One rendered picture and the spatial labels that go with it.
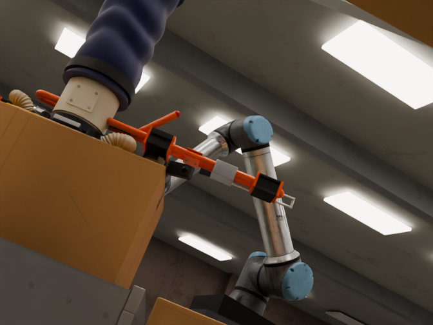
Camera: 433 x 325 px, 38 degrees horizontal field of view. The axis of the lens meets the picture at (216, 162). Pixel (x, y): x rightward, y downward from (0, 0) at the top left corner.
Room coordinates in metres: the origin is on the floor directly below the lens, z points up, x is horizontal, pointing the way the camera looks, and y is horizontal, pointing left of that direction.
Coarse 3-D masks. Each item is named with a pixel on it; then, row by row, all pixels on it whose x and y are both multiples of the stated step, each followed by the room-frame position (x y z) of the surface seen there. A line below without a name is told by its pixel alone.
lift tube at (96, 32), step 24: (120, 0) 1.68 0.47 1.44; (144, 0) 1.67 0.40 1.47; (168, 0) 1.72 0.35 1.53; (96, 24) 1.71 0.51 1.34; (120, 24) 1.67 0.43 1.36; (144, 24) 1.70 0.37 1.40; (96, 48) 1.68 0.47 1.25; (120, 48) 1.68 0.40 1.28; (144, 48) 1.72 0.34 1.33; (72, 72) 1.71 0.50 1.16; (96, 72) 1.67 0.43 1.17; (120, 96) 1.73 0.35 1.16
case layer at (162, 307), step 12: (156, 300) 0.98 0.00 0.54; (168, 300) 0.98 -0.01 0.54; (156, 312) 0.98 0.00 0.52; (168, 312) 0.98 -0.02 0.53; (180, 312) 0.98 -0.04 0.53; (192, 312) 0.98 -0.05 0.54; (156, 324) 0.98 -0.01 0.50; (168, 324) 0.98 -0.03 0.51; (180, 324) 0.98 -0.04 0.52; (192, 324) 0.98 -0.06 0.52; (204, 324) 0.97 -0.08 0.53; (216, 324) 0.97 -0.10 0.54
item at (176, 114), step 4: (172, 112) 1.77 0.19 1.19; (176, 112) 1.76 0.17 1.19; (164, 116) 1.76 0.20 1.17; (168, 116) 1.76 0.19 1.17; (172, 116) 1.76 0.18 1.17; (176, 116) 1.76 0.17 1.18; (156, 120) 1.77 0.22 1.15; (160, 120) 1.76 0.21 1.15; (164, 120) 1.76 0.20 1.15; (168, 120) 1.76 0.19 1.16; (172, 120) 1.77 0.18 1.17; (148, 124) 1.76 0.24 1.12; (152, 124) 1.76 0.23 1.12; (156, 124) 1.76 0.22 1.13; (160, 124) 1.77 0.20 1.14; (140, 128) 1.76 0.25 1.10; (144, 128) 1.76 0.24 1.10; (148, 128) 1.76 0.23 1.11; (136, 136) 1.77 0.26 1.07
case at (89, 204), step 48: (0, 144) 1.59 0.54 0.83; (48, 144) 1.58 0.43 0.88; (96, 144) 1.57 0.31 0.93; (0, 192) 1.58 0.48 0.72; (48, 192) 1.58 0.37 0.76; (96, 192) 1.57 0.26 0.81; (144, 192) 1.57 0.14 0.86; (48, 240) 1.57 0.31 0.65; (96, 240) 1.57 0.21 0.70; (144, 240) 1.81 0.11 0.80
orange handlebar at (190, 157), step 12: (36, 96) 1.77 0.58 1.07; (48, 96) 1.75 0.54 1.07; (108, 120) 1.74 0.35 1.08; (120, 132) 1.79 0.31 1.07; (132, 132) 1.75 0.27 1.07; (144, 132) 1.74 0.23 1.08; (180, 156) 1.78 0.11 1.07; (192, 156) 1.74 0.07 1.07; (204, 168) 1.79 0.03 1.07; (240, 180) 1.78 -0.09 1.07; (252, 180) 1.74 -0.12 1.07
